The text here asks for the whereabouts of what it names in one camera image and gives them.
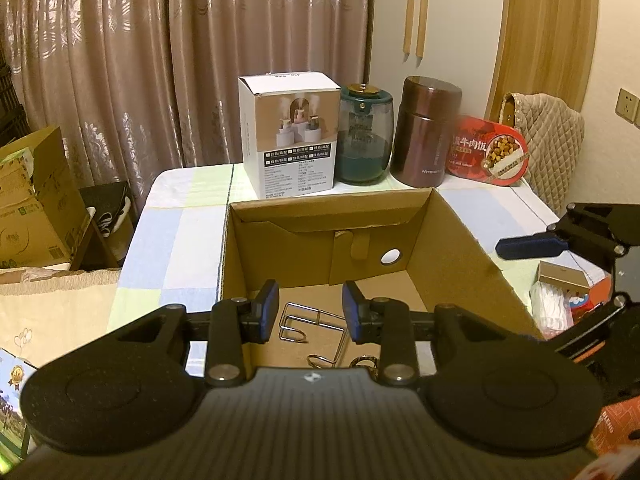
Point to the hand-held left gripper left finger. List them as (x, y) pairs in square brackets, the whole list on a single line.
[(270, 310)]

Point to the brown cardboard carton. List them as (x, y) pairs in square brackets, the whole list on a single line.
[(35, 205)]

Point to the cream blanket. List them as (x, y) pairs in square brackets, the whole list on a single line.
[(55, 310)]

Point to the brown thermos flask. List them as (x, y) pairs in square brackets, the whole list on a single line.
[(425, 135)]

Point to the white product box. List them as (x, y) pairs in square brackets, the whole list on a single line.
[(290, 135)]

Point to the colourful printed box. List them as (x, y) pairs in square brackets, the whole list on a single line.
[(15, 400)]

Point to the beige wall socket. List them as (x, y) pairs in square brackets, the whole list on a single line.
[(626, 102), (637, 112)]

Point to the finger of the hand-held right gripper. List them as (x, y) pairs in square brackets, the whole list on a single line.
[(595, 325), (530, 247)]

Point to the red blue cat toy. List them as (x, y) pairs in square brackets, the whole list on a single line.
[(582, 305)]

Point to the brown cardboard box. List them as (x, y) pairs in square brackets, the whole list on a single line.
[(450, 270)]

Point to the chair with quilted cover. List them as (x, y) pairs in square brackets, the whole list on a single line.
[(550, 145)]

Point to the bag of cotton swabs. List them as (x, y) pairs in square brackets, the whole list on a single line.
[(547, 307)]

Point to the patterned pink curtain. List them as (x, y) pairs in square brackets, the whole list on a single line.
[(150, 60)]

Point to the green glass jar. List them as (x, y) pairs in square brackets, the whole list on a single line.
[(365, 140)]

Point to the small wooden box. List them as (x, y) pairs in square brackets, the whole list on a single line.
[(562, 275)]

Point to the red oval food container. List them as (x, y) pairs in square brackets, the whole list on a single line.
[(485, 152)]

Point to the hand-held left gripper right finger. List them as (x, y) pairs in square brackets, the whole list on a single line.
[(351, 310)]

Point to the red printed cardboard sheet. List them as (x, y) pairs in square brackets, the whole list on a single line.
[(620, 435)]

